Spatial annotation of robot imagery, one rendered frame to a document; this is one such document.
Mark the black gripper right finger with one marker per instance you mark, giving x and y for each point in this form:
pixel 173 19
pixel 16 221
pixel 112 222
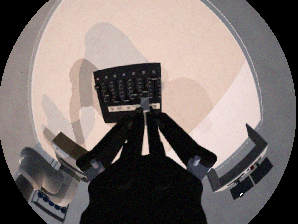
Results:
pixel 197 159

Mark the black lighting desk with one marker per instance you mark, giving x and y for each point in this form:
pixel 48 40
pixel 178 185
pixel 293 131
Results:
pixel 131 82

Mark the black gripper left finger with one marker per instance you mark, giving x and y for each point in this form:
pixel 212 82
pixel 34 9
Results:
pixel 102 155

